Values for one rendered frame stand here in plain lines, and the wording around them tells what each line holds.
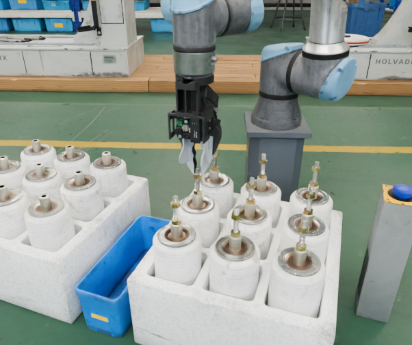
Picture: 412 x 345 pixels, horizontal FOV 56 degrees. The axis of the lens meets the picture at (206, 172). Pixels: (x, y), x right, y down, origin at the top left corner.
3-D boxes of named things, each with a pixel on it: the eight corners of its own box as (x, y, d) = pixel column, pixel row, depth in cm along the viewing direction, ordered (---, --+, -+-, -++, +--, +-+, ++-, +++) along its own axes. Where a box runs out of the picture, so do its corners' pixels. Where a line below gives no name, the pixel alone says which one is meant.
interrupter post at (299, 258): (291, 257, 70) (293, 243, 68) (305, 259, 69) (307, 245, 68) (291, 266, 68) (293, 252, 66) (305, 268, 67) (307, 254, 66)
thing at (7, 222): (21, 244, 102) (5, 184, 93) (50, 252, 99) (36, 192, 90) (-8, 267, 94) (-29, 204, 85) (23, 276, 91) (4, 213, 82)
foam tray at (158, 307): (196, 237, 115) (196, 185, 107) (331, 266, 104) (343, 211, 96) (134, 342, 83) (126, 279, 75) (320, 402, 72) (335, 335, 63)
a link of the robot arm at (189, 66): (181, 44, 72) (223, 47, 70) (182, 69, 75) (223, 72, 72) (166, 52, 66) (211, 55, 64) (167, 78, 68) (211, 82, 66)
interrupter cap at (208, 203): (221, 203, 86) (221, 200, 86) (202, 219, 81) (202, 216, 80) (194, 193, 90) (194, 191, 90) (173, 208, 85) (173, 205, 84)
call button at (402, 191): (389, 190, 79) (392, 181, 78) (411, 194, 78) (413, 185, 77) (391, 200, 76) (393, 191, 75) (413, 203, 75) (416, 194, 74)
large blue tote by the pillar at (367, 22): (332, 31, 496) (337, 1, 479) (364, 31, 498) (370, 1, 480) (347, 37, 452) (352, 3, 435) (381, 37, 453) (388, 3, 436)
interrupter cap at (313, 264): (278, 247, 73) (278, 244, 72) (319, 252, 71) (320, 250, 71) (276, 274, 66) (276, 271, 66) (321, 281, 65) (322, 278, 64)
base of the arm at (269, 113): (250, 113, 125) (251, 82, 120) (296, 113, 124) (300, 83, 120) (252, 130, 112) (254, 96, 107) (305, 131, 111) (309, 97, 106)
